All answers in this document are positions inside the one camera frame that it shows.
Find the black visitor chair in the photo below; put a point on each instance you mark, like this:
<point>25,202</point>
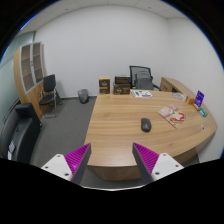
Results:
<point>49,94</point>

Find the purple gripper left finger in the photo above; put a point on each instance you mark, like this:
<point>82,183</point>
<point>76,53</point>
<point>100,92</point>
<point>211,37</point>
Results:
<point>70,167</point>

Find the grey mesh office chair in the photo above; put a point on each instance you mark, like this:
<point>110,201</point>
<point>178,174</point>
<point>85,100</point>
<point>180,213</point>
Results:
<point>141,78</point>

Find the black computer mouse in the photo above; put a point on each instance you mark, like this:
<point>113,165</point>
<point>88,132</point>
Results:
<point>146,125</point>

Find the wooden office desk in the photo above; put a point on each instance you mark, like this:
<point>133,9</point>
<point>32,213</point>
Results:
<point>120,121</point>

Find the white green paper sheet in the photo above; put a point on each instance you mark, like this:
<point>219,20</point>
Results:
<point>141,93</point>

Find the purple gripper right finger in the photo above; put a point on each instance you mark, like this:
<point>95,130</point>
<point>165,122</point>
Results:
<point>153,166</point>

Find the round patterned coaster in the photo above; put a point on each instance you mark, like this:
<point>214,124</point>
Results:
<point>178,96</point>

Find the black leather sofa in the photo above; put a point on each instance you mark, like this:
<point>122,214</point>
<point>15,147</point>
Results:
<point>20,133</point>

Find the dark mesh waste bin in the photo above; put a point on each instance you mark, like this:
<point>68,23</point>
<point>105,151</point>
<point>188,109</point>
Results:
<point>83,96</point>

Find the small orange wooden box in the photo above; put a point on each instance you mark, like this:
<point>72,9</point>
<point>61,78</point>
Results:
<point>190,100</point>

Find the colourful printed mouse pad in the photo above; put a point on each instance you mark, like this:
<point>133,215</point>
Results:
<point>172,115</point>

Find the wooden side cabinet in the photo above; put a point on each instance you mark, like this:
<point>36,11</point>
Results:
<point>173,85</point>

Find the upper dark cardboard box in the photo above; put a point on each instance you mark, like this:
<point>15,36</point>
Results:
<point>122,80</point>

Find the wooden glass-door cabinet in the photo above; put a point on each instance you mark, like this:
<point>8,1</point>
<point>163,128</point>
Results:
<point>29,71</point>

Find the lower brown cardboard box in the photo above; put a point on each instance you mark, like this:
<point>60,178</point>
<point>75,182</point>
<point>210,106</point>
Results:
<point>121,89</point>

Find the tall brown cardboard box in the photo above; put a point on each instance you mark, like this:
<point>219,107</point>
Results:
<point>104,85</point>

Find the purple desk sign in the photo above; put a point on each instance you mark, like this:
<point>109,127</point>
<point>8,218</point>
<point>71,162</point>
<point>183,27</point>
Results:
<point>199,99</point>

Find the green tissue packet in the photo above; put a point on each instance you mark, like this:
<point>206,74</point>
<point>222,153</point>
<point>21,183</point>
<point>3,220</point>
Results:
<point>203,112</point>

